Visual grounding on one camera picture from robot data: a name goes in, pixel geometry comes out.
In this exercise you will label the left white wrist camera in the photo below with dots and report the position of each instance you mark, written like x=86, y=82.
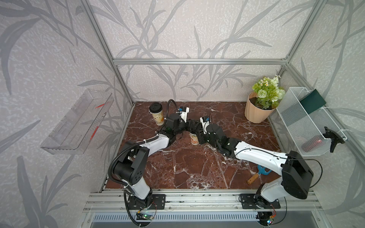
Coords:
x=183, y=110

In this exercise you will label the black plastic cup lid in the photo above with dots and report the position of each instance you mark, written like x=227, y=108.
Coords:
x=155, y=108

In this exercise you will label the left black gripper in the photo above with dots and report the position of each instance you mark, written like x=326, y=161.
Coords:
x=188, y=126

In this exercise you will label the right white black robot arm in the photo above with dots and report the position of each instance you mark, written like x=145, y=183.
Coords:
x=295, y=174

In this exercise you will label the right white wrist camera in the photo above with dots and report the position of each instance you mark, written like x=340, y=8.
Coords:
x=205, y=122

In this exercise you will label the pink flower pot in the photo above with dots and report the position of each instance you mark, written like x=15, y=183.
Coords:
x=255, y=114

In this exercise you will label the printed paper cup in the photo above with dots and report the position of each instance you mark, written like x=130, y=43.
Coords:
x=158, y=118
x=194, y=139

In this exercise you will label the blue garden fork wooden handle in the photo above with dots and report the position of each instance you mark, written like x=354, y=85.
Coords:
x=261, y=170

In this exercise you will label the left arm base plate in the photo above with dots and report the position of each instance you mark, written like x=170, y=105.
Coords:
x=155, y=200

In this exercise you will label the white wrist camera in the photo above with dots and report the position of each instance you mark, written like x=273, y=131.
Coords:
x=183, y=110
x=205, y=122

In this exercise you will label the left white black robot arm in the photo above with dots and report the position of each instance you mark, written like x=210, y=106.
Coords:
x=128, y=167

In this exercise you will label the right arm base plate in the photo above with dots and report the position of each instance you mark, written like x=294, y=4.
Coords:
x=254, y=202

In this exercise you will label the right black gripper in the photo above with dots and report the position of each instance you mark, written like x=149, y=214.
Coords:
x=200, y=136

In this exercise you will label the clear acrylic wall shelf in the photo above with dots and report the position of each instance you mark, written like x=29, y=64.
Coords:
x=78, y=127

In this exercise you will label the green white artificial flowers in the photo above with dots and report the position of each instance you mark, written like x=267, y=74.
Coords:
x=268, y=93

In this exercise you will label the white wire mesh basket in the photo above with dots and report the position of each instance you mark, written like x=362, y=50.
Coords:
x=306, y=130

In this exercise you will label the dark green card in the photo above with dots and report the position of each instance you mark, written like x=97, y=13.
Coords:
x=312, y=101

